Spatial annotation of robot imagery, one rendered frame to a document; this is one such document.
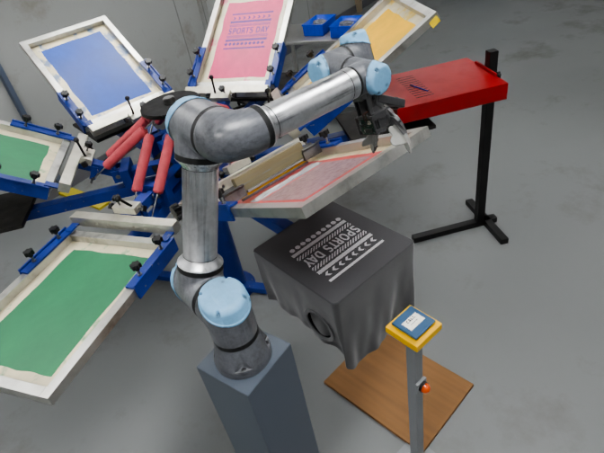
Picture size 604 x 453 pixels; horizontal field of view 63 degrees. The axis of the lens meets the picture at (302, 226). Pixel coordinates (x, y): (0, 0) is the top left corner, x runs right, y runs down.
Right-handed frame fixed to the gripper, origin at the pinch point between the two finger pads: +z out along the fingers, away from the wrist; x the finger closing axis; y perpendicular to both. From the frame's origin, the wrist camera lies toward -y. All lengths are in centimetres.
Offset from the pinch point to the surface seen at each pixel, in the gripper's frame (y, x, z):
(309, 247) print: 7, -55, 39
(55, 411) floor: 124, -182, 99
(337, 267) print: 8, -38, 44
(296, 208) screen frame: 29.5, -13.8, 4.2
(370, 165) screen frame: 0.4, -11.0, 4.4
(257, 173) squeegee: 8, -71, 6
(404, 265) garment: -15, -28, 56
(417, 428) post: 14, -15, 111
